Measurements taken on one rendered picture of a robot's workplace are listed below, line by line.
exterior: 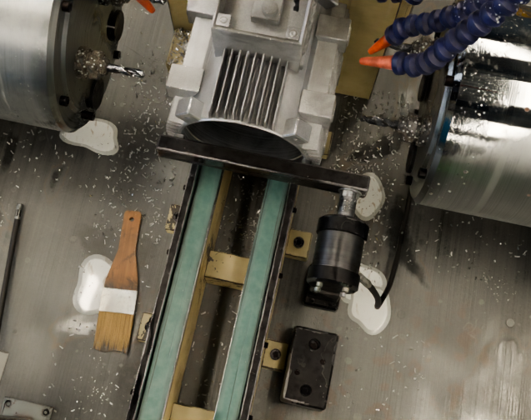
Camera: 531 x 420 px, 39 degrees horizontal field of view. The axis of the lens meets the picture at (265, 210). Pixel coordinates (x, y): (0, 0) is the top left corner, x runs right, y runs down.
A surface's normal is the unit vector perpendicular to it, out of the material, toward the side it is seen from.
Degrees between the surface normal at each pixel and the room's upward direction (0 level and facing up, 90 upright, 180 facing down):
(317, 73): 0
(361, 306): 0
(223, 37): 90
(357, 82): 90
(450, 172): 62
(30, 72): 51
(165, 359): 0
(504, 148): 43
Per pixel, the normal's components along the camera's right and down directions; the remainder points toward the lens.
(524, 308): 0.00, -0.29
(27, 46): -0.13, 0.37
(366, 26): -0.21, 0.94
